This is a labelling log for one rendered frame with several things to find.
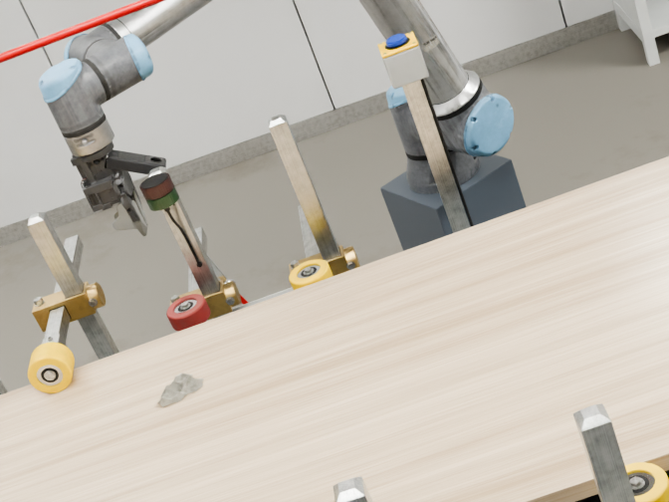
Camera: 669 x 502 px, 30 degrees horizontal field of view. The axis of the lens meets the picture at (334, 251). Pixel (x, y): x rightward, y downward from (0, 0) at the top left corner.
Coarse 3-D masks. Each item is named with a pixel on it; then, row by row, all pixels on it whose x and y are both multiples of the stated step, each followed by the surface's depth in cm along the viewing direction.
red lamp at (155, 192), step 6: (168, 174) 233; (168, 180) 231; (156, 186) 230; (162, 186) 230; (168, 186) 231; (144, 192) 231; (150, 192) 230; (156, 192) 230; (162, 192) 231; (150, 198) 231
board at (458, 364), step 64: (576, 192) 227; (640, 192) 219; (448, 256) 223; (512, 256) 216; (576, 256) 209; (640, 256) 202; (256, 320) 227; (320, 320) 220; (384, 320) 213; (448, 320) 206; (512, 320) 200; (576, 320) 194; (640, 320) 188; (128, 384) 224; (256, 384) 209; (320, 384) 203; (384, 384) 197; (448, 384) 191; (512, 384) 186; (576, 384) 180; (640, 384) 176; (0, 448) 220; (64, 448) 213; (128, 448) 206; (192, 448) 200; (256, 448) 194; (320, 448) 189; (384, 448) 183; (448, 448) 178; (512, 448) 174; (576, 448) 169; (640, 448) 165
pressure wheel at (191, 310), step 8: (184, 296) 243; (192, 296) 242; (200, 296) 241; (176, 304) 242; (184, 304) 240; (192, 304) 240; (200, 304) 238; (168, 312) 240; (176, 312) 240; (184, 312) 238; (192, 312) 237; (200, 312) 238; (208, 312) 240; (176, 320) 237; (184, 320) 237; (192, 320) 237; (200, 320) 238; (176, 328) 239; (184, 328) 238
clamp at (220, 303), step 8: (224, 288) 249; (232, 288) 248; (208, 296) 248; (216, 296) 248; (224, 296) 248; (232, 296) 248; (208, 304) 248; (216, 304) 249; (224, 304) 249; (232, 304) 248; (216, 312) 249; (224, 312) 250
